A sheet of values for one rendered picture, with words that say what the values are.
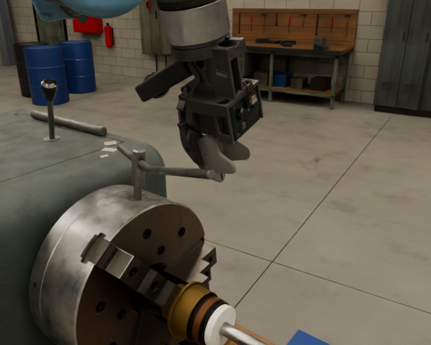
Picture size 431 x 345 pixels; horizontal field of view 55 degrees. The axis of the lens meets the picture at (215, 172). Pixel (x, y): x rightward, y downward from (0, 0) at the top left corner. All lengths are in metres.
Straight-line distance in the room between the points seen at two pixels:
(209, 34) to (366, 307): 2.19
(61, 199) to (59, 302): 0.18
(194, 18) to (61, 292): 0.44
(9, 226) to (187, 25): 0.44
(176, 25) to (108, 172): 0.44
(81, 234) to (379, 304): 2.08
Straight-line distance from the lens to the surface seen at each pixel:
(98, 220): 0.68
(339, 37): 7.22
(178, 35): 0.47
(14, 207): 0.75
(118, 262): 0.64
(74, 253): 0.68
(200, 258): 0.78
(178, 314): 0.68
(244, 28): 7.84
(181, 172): 0.54
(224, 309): 0.66
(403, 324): 2.48
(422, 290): 2.76
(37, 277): 0.73
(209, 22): 0.46
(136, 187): 0.71
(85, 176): 0.82
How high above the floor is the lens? 1.55
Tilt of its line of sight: 23 degrees down
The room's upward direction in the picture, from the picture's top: straight up
